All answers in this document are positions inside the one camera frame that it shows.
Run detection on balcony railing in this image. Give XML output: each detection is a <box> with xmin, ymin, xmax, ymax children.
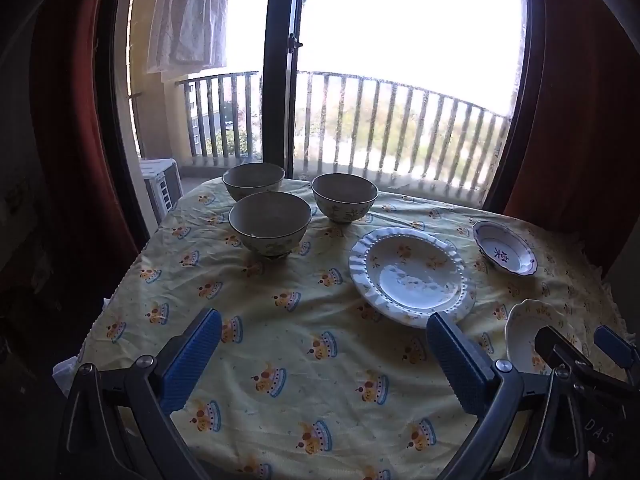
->
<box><xmin>175</xmin><ymin>71</ymin><xmax>513</xmax><ymax>196</ymax></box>

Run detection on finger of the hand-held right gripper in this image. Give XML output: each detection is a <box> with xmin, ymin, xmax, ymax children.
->
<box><xmin>534</xmin><ymin>326</ymin><xmax>631</xmax><ymax>401</ymax></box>
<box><xmin>594</xmin><ymin>325</ymin><xmax>640</xmax><ymax>376</ymax></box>

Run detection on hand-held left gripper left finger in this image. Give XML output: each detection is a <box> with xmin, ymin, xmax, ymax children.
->
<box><xmin>52</xmin><ymin>307</ymin><xmax>223</xmax><ymax>480</ymax></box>

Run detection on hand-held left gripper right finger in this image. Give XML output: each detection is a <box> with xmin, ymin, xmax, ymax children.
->
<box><xmin>425</xmin><ymin>311</ymin><xmax>587</xmax><ymax>480</ymax></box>

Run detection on yellow floral scalloped plate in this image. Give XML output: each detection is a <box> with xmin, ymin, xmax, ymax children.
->
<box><xmin>504</xmin><ymin>299</ymin><xmax>583</xmax><ymax>376</ymax></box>

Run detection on white hanging cloth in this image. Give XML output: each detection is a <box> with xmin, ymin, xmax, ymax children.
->
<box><xmin>146</xmin><ymin>0</ymin><xmax>233</xmax><ymax>81</ymax></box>

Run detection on floral ceramic bowl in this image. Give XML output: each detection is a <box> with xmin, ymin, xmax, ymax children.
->
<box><xmin>311</xmin><ymin>173</ymin><xmax>379</xmax><ymax>224</ymax></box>
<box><xmin>228</xmin><ymin>191</ymin><xmax>313</xmax><ymax>258</ymax></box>
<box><xmin>222</xmin><ymin>162</ymin><xmax>286</xmax><ymax>202</ymax></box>

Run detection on small blue-rimmed dish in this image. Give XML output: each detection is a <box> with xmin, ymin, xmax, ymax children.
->
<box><xmin>472</xmin><ymin>220</ymin><xmax>538</xmax><ymax>277</ymax></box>

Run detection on white air conditioner unit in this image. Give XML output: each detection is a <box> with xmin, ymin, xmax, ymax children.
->
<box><xmin>139</xmin><ymin>158</ymin><xmax>184</xmax><ymax>226</ymax></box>

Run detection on yellow printed tablecloth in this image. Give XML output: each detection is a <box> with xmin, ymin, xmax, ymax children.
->
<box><xmin>52</xmin><ymin>175</ymin><xmax>628</xmax><ymax>480</ymax></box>

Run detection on black sliding door frame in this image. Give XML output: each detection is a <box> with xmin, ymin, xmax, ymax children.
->
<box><xmin>95</xmin><ymin>0</ymin><xmax>551</xmax><ymax>261</ymax></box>

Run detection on red curtain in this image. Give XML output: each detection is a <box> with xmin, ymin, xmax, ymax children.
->
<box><xmin>482</xmin><ymin>0</ymin><xmax>640</xmax><ymax>271</ymax></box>
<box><xmin>30</xmin><ymin>0</ymin><xmax>141</xmax><ymax>261</ymax></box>

